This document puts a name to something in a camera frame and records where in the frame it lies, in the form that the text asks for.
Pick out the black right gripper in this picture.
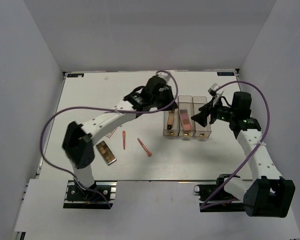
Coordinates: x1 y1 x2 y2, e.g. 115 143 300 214
190 97 236 128

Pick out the pink blush palette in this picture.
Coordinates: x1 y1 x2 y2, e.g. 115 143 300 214
179 113 192 131

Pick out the square foundation bottle black pump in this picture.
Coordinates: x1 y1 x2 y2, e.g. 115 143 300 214
167 110 175 130

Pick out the glitter eyeshadow palette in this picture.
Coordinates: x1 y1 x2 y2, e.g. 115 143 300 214
105 129 117 138

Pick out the long clear eyeshadow palette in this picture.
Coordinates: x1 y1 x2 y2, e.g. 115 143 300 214
180 109 188 114

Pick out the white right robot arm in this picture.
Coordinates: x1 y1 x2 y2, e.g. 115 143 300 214
192 91 296 218

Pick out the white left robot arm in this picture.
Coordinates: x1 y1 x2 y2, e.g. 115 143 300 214
62 71 177 200

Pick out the round pink makeup brush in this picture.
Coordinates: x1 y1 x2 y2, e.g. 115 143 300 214
137 138 152 157

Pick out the clear three-compartment organizer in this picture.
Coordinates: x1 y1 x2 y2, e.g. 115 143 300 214
163 95 212 139

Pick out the blue right corner label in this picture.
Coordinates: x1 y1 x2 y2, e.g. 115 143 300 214
217 71 235 77

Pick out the blue corner label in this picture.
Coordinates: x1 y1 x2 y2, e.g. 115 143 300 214
66 73 85 78
217 71 235 77

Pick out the black-cased brown eyeshadow palette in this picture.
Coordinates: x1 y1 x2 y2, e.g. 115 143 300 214
96 140 117 166

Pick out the blue left corner label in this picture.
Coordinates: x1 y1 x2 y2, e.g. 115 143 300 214
66 73 85 78

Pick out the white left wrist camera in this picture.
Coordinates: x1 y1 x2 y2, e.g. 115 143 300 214
156 72 171 82

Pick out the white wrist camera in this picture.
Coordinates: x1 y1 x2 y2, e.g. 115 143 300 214
208 83 224 107
156 72 171 82

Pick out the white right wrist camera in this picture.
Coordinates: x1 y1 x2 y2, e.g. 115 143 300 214
208 83 224 107

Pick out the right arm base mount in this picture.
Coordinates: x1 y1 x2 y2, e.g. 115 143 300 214
193 174 245 213

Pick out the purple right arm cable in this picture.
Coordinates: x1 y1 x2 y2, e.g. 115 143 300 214
199 80 269 211

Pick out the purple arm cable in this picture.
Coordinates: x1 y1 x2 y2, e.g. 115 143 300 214
39 70 179 208
199 80 269 211

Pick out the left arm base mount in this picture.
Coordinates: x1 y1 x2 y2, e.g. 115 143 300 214
63 180 117 210

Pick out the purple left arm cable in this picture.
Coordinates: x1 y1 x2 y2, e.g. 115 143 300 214
39 70 179 208

